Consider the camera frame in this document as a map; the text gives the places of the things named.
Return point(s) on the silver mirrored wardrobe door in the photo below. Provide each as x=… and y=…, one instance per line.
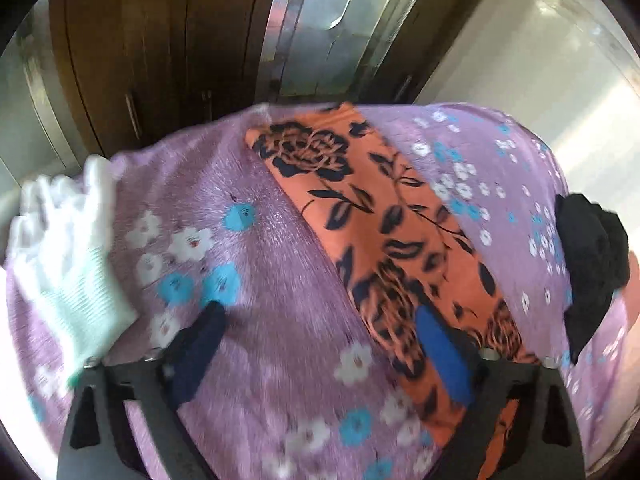
x=326, y=50

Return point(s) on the purple floral bedsheet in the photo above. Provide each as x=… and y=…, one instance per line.
x=297, y=388

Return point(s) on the orange black floral garment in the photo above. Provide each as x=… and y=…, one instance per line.
x=400, y=210

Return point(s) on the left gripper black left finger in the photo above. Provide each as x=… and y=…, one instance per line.
x=98, y=442

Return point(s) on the brown wooden wardrobe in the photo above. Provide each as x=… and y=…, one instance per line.
x=134, y=71

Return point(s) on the white knitted glove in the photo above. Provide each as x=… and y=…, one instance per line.
x=58, y=249

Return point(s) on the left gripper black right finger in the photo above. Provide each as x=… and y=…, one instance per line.
x=520, y=414

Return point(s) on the black crumpled garment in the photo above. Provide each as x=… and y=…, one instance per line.
x=595, y=248

